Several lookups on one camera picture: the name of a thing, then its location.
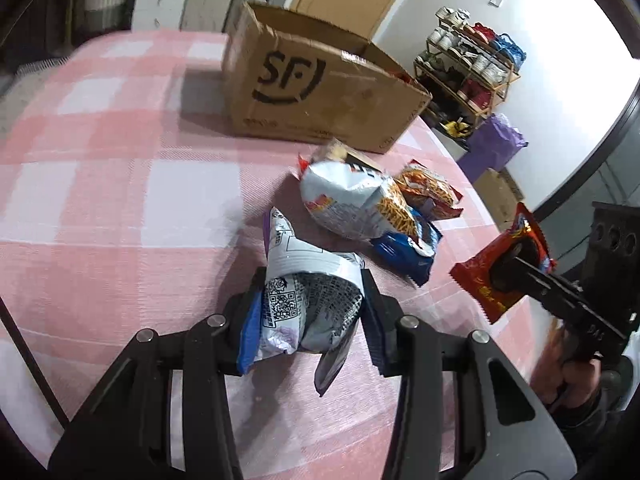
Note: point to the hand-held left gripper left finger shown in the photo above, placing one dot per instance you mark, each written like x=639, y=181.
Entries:
x=250, y=330

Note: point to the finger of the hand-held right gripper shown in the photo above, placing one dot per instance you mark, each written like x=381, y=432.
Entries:
x=550, y=290

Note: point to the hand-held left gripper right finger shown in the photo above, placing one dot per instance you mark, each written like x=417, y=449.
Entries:
x=372, y=330

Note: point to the red dark cookie packet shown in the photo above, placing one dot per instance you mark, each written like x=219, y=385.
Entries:
x=480, y=270

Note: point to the white purple snack packet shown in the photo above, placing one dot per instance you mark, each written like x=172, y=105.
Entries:
x=310, y=280

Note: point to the blue snack packet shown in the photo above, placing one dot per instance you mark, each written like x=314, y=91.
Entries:
x=410, y=255

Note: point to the white noodle-print snack bag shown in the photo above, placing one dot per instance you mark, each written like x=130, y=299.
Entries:
x=345, y=195

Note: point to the orange-red snack packet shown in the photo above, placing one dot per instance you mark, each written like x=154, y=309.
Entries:
x=430, y=187

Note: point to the brown cardboard box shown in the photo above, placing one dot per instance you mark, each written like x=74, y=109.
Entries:
x=300, y=105

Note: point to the person's right hand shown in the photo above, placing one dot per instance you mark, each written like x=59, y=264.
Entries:
x=575, y=385

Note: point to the cardboard box on floor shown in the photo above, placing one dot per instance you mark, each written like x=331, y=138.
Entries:
x=500, y=200

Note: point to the purple bag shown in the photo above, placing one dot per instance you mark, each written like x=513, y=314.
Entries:
x=492, y=147

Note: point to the pink checkered tablecloth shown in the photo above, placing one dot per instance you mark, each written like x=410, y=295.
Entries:
x=125, y=210

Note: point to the wooden shoe rack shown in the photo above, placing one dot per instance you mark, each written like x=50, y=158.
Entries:
x=502, y=87

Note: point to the white dotted rug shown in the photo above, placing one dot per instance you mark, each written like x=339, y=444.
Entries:
x=35, y=72

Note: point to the woven laundry basket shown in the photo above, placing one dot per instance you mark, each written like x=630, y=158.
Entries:
x=102, y=5

